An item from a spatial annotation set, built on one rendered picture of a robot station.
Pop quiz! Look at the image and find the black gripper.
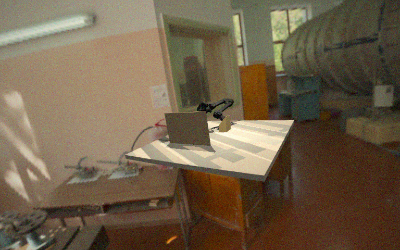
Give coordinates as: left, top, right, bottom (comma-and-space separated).
198, 102, 208, 113

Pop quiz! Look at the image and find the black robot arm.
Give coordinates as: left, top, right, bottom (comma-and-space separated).
197, 98, 234, 121

